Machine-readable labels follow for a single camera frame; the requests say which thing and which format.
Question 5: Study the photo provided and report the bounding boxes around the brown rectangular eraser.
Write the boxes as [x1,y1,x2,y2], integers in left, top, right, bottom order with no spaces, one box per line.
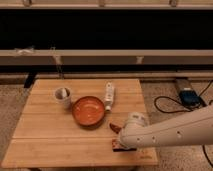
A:
[112,139,136,152]

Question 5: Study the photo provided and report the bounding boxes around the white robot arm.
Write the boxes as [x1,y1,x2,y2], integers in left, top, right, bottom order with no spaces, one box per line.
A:
[118,105,213,149]

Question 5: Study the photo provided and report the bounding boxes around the white tube bottle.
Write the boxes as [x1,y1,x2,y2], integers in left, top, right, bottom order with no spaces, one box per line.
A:
[105,82,115,111]

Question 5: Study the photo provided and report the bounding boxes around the orange bowl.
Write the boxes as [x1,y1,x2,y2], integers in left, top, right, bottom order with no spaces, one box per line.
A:
[72,96,105,126]

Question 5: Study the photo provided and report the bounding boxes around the white cup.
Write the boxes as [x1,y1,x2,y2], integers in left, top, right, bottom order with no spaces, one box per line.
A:
[54,87,71,109]

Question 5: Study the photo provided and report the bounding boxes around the red chili pepper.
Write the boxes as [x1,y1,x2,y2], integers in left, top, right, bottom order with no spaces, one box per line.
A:
[109,123,122,134]

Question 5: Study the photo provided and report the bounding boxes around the black table leg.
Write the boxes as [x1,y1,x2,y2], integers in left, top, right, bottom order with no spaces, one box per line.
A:
[24,72,37,88]

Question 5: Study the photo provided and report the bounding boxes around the black power adapter box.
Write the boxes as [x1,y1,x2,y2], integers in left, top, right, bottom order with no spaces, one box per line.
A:
[175,78,200,107]

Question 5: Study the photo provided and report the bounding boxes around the black cable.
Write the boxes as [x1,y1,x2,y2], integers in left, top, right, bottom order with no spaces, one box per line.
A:
[153,79,213,169]

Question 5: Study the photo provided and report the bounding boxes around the white metal rail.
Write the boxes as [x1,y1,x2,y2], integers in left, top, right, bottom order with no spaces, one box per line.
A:
[0,49,213,66]

